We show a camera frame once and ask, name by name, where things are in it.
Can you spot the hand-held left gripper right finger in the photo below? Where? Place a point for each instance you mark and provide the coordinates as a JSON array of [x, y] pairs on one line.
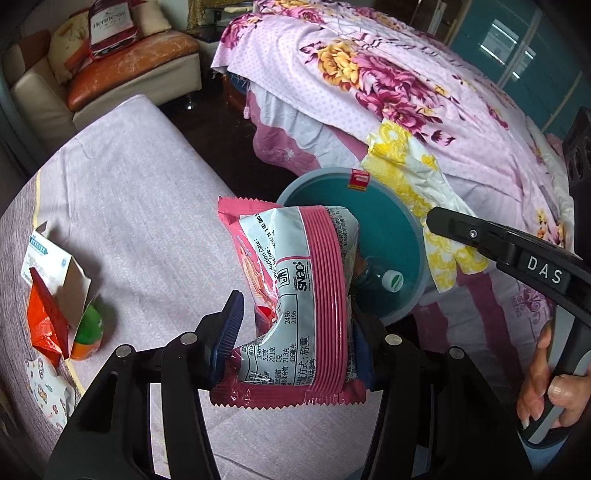
[[364, 369]]

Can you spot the pink floral bed sheet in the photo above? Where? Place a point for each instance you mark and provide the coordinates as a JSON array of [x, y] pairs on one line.
[[369, 69]]

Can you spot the white cartoon print packet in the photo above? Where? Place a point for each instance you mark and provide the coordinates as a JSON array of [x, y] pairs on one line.
[[48, 392]]

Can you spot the pink and silver snack packet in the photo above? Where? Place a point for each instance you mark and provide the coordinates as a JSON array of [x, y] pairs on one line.
[[300, 300]]

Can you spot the beige pillow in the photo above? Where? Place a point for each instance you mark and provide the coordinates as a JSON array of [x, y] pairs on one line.
[[152, 18]]

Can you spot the white medicine box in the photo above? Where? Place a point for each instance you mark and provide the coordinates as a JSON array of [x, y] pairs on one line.
[[46, 258]]

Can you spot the pink and white quilt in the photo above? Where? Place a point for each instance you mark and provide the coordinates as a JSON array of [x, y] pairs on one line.
[[485, 323]]

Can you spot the cream leather sofa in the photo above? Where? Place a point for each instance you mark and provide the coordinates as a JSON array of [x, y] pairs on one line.
[[41, 97]]

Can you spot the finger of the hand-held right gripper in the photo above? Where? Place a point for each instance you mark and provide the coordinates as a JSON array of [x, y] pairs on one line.
[[466, 230]]

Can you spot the cream printed pillow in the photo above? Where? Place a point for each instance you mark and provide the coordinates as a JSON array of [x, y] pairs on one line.
[[64, 50]]

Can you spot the leopard print cloth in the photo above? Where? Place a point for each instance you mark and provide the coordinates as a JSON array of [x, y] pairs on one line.
[[196, 11]]

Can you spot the orange and green plastic toy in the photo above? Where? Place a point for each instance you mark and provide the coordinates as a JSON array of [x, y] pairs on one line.
[[87, 332]]

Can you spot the teal cabinet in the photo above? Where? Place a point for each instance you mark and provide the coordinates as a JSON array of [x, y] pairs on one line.
[[508, 46]]

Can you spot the orange seat cushion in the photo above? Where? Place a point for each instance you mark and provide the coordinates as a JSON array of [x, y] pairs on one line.
[[134, 60]]

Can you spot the teal plastic bin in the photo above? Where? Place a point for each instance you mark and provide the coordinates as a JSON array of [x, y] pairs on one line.
[[392, 221]]

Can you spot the clear plastic water bottle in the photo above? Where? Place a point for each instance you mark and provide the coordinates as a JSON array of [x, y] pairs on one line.
[[390, 280]]

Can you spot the lilac table cloth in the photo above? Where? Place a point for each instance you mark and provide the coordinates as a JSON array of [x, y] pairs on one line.
[[138, 207]]

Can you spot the yellow floral white quilt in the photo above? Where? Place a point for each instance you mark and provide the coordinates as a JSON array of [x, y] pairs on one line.
[[406, 184]]

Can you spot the person's right hand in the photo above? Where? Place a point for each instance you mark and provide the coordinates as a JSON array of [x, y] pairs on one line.
[[535, 369]]

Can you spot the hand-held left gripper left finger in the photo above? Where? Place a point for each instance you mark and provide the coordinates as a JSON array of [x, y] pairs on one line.
[[226, 337]]

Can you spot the orange snack packet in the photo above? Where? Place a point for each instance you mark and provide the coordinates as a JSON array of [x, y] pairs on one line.
[[44, 323]]

